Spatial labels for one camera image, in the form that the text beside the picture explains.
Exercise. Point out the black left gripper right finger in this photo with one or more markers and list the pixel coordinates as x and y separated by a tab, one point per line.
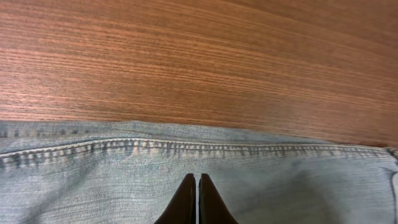
212	209

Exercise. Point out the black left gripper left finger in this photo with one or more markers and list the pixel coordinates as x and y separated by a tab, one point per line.
182	207

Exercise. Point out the light blue denim shorts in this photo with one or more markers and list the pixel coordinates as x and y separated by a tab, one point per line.
128	172

